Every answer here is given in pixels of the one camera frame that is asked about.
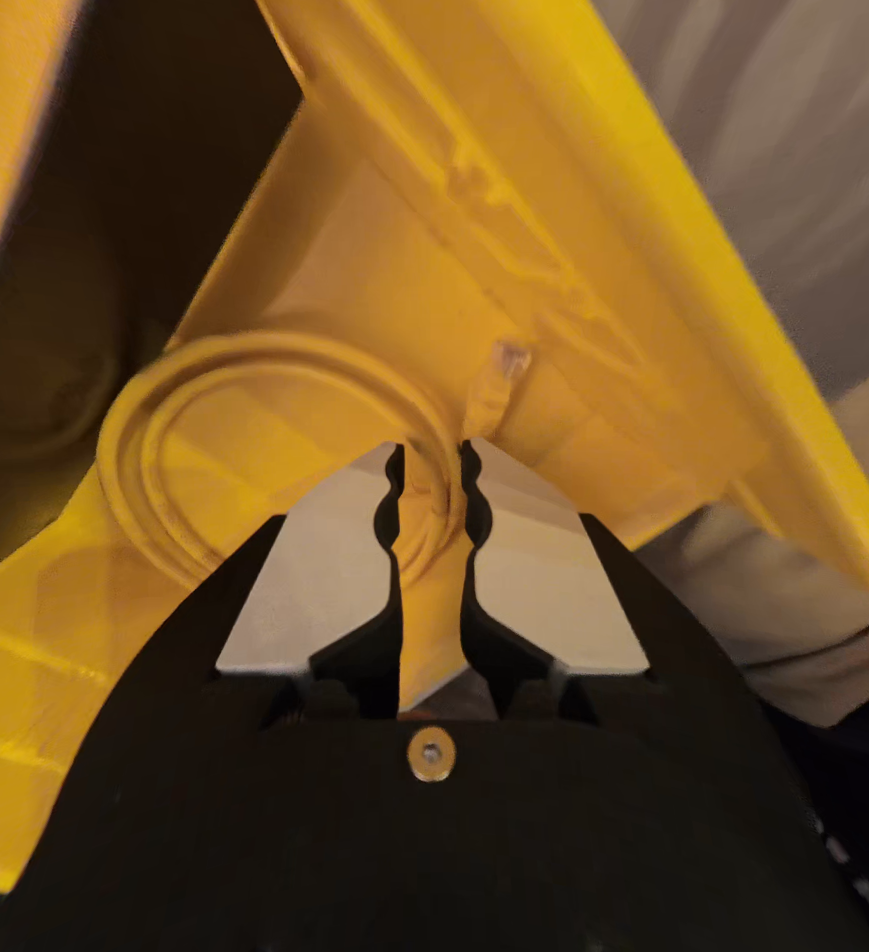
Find yellow plastic bin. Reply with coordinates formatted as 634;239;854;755
0;0;869;893

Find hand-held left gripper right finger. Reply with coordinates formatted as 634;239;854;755
458;439;651;721

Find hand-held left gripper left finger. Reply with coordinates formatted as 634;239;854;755
215;441;406;721

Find yellow ethernet cable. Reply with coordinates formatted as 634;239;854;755
96;331;534;592

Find person's beige trousers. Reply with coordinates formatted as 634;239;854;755
631;357;869;730

